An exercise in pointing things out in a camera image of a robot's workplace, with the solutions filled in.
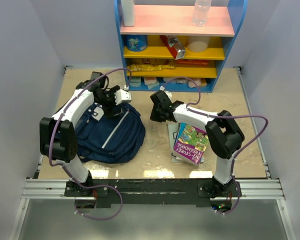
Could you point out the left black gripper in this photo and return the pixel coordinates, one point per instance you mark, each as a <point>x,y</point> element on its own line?
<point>108,111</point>

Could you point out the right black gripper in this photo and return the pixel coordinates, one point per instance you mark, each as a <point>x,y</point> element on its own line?
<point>153,117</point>

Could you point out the navy blue backpack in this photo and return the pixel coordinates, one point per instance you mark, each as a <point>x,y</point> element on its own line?
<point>107,140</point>

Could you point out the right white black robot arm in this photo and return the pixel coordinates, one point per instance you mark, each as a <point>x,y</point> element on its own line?
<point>224,135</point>

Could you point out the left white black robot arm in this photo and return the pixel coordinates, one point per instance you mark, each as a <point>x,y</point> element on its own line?
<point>62,121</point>

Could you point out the green sponge pack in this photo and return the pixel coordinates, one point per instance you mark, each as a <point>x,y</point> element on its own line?
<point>135,81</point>

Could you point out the yellow snack bag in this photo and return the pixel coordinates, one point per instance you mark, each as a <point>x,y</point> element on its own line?
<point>149,68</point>

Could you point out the orange pink sponge pack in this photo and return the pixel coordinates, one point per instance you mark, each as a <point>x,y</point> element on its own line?
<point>197,82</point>

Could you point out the stack of books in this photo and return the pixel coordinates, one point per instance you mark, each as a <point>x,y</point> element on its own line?
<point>187,143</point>

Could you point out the orange flat box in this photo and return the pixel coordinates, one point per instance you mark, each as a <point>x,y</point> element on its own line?
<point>192,62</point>

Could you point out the red silver snack box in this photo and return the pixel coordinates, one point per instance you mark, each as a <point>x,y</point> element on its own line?
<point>174,46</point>

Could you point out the blue shelf unit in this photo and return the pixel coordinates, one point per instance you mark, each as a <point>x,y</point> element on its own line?
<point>222,26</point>

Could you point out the blue round can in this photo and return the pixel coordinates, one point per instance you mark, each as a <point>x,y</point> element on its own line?
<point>136,43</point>

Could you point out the white plastic tub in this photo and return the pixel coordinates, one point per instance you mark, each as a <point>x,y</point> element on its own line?
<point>197,44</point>

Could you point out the white cylinder bottle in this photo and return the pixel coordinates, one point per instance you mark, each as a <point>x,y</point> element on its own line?
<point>128,12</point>

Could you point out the clear plastic water bottle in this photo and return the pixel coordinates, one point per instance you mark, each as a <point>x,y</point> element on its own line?
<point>200,12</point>

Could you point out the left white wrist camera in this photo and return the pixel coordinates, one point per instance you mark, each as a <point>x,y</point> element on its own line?
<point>122,96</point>

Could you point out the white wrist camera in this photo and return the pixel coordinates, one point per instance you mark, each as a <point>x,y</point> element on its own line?
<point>168,93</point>
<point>122,96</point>

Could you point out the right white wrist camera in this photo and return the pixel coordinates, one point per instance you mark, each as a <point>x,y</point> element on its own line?
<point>168,93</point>

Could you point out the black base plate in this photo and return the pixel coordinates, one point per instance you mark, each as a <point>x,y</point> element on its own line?
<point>201,192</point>

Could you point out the aluminium frame rail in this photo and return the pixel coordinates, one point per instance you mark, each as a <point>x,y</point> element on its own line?
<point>261,189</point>

